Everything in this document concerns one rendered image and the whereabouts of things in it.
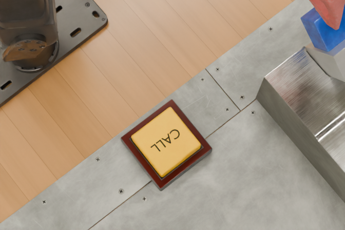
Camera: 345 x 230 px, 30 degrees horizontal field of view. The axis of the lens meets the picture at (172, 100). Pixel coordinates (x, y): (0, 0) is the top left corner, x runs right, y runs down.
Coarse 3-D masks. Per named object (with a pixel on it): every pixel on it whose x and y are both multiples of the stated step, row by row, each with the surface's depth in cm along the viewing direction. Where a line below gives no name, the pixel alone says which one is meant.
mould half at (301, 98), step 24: (288, 72) 72; (312, 72) 72; (264, 96) 77; (288, 96) 71; (312, 96) 71; (336, 96) 71; (288, 120) 75; (312, 120) 71; (336, 120) 71; (312, 144) 73; (336, 144) 70; (336, 168) 71; (336, 192) 77
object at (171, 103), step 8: (168, 104) 79; (160, 112) 78; (176, 112) 78; (144, 120) 78; (184, 120) 78; (136, 128) 78; (192, 128) 78; (128, 136) 78; (200, 136) 77; (128, 144) 77; (208, 144) 77; (136, 152) 77; (200, 152) 77; (144, 160) 77; (192, 160) 77; (184, 168) 76; (152, 176) 76; (168, 176) 76; (176, 176) 76; (160, 184) 76
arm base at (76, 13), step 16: (64, 0) 84; (80, 0) 84; (64, 16) 83; (80, 16) 83; (64, 32) 83; (80, 32) 83; (96, 32) 83; (0, 48) 82; (48, 48) 79; (64, 48) 82; (0, 64) 82; (16, 64) 80; (32, 64) 79; (48, 64) 81; (0, 80) 81; (16, 80) 81; (32, 80) 81; (0, 96) 80
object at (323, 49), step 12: (312, 12) 69; (312, 24) 68; (324, 24) 68; (312, 36) 70; (324, 36) 68; (336, 36) 69; (312, 48) 71; (324, 48) 69; (336, 48) 69; (324, 60) 70; (336, 60) 68; (324, 72) 72; (336, 72) 70
